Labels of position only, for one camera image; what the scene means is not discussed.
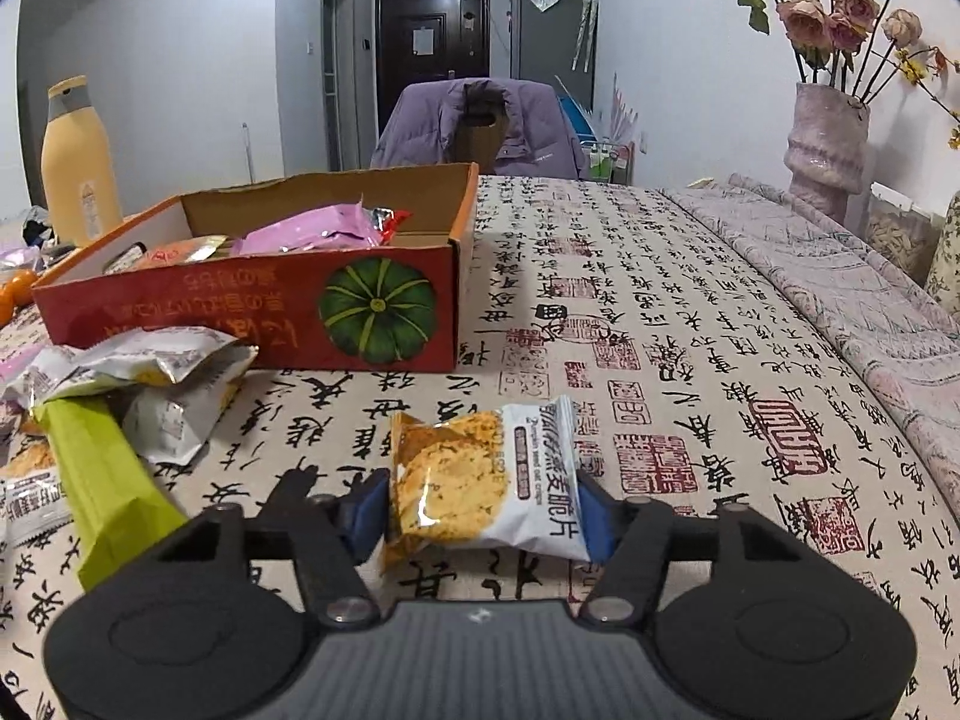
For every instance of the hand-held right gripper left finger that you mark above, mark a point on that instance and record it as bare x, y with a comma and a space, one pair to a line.
367, 525

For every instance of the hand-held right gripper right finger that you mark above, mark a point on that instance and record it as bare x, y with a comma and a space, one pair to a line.
600, 529

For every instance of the white cracker snack packet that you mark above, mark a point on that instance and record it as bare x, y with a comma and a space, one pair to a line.
26, 457
180, 420
30, 506
480, 480
45, 375

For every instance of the silver snack packet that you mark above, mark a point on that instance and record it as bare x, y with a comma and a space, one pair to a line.
180, 356

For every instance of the red cardboard box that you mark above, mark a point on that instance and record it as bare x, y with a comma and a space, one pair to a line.
225, 315

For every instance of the long green snack packet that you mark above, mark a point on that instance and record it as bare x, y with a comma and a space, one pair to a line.
105, 480

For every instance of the colourful foil snack packet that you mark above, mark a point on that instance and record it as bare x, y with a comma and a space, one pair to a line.
390, 223

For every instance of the pink snack packet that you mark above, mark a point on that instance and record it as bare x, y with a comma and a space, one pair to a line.
300, 229
11, 361

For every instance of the long orange gold snack packet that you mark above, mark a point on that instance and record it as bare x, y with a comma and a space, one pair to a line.
180, 249

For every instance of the folded patterned blanket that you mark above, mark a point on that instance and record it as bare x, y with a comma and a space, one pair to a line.
825, 277

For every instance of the purple jacket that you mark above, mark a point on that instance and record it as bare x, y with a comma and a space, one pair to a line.
420, 135

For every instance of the brown chair back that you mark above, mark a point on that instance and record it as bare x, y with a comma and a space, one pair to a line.
480, 131

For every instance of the glass jar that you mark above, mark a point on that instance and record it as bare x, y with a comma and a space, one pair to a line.
896, 240

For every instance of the orange mandarin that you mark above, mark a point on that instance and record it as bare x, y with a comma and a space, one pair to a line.
21, 286
6, 313

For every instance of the pink ribbed vase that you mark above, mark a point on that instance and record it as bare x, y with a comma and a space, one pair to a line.
825, 157

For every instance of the lilac tissue pack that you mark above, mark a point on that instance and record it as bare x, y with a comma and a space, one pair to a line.
19, 256

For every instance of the patterned slim vase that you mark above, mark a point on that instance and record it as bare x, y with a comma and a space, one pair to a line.
945, 255

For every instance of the grey interior door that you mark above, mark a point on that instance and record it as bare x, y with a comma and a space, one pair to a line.
337, 75

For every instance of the yellow thermos bottle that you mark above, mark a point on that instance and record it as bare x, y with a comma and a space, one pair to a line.
79, 172

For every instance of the grey refrigerator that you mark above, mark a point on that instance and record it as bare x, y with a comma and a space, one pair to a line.
547, 45

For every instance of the dark entrance door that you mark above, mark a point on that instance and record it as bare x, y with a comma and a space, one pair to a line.
427, 37

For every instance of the white folded umbrella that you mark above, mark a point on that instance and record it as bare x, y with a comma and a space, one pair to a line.
585, 22

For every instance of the dried pink rose bouquet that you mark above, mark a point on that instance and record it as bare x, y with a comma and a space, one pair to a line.
806, 19

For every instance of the yellow flower twigs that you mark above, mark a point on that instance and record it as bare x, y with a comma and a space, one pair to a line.
919, 64

